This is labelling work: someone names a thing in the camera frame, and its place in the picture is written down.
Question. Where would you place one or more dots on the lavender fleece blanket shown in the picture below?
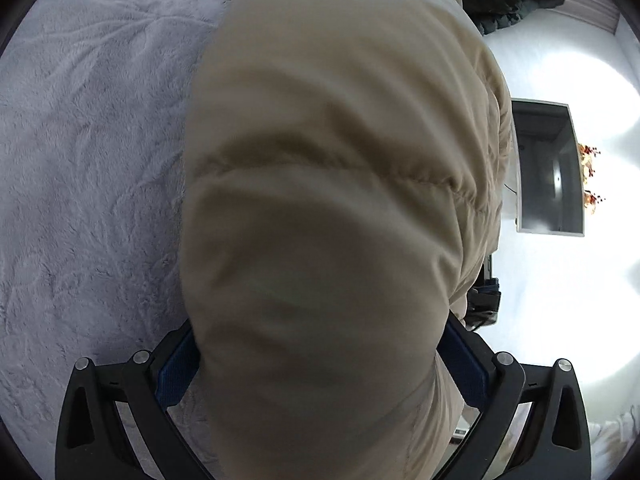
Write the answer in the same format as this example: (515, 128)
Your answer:
(100, 160)

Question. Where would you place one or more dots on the orange flower decoration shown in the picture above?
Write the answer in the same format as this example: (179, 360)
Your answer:
(589, 159)
(594, 199)

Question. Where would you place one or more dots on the beige puffer jacket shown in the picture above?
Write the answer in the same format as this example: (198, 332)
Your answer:
(330, 210)

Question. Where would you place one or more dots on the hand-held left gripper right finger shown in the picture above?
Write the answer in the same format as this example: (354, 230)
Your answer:
(467, 370)

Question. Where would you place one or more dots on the wall-mounted television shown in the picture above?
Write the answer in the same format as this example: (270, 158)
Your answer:
(547, 170)

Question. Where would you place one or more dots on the white cloth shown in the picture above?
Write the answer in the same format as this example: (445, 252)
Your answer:
(617, 432)

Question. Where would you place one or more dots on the grey curtain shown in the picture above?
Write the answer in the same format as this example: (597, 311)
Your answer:
(590, 2)

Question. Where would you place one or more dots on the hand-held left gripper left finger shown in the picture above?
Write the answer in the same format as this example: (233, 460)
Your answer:
(172, 375)

